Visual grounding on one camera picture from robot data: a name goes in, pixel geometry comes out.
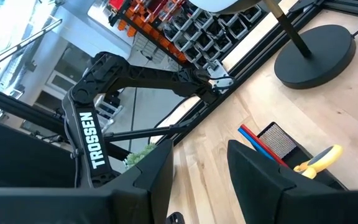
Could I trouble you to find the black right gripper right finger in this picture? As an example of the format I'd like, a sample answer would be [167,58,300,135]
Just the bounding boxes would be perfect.
[227,139,347,224]

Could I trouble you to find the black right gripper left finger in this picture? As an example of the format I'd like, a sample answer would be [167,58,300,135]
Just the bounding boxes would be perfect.
[109,139,176,224]

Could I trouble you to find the red coloured pencil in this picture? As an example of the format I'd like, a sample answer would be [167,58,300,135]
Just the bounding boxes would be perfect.
[239,124,289,169]

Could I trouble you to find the blue coloured pencil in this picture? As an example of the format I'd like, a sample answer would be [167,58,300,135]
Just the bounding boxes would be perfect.
[237,126,275,162]

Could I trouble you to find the yellow-handled scissors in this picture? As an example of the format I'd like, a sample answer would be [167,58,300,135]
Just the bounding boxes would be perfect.
[293,144,344,180]

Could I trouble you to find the black mesh desk organizer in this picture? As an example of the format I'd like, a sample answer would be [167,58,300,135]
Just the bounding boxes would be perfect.
[256,121,348,191]

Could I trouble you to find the green artificial plant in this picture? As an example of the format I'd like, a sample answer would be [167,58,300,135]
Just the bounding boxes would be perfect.
[122,142,157,171]

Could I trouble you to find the white globe desk lamp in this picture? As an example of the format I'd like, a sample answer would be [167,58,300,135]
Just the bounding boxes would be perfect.
[187,0,357,90]

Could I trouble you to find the parts bin storage rack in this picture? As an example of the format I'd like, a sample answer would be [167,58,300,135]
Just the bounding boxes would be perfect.
[108,0,272,70]

